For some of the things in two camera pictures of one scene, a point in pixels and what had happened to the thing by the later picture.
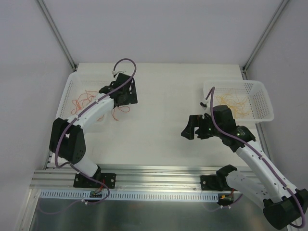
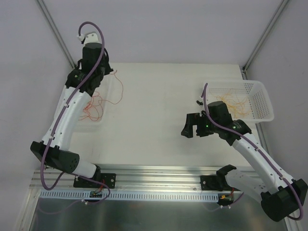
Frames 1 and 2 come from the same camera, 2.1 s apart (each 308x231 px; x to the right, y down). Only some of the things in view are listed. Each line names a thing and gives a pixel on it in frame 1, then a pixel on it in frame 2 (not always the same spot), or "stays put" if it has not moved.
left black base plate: x=81 y=181 stays put
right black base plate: x=215 y=183 stays put
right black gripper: x=200 y=127 stays put
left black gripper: x=131 y=90 to x=106 y=68
